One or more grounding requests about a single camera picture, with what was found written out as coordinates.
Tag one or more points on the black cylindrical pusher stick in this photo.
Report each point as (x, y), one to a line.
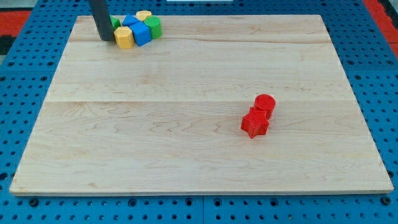
(102, 19)

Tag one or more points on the red star block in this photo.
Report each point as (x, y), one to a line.
(255, 122)

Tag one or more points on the green block behind stick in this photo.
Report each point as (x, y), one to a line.
(115, 22)

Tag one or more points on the blue triangle block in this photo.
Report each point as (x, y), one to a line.
(129, 20)

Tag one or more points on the yellow hexagon block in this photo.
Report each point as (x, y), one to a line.
(124, 37)

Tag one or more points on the yellow pale block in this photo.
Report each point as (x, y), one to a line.
(142, 15)

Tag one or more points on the blue cube block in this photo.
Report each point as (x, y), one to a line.
(141, 33)

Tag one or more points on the green cylinder block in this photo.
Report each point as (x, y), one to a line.
(154, 25)

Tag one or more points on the light wooden board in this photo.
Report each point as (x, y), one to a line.
(165, 118)

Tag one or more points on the red cylinder block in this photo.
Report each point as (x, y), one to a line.
(265, 102)

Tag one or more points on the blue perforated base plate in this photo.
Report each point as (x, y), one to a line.
(30, 64)

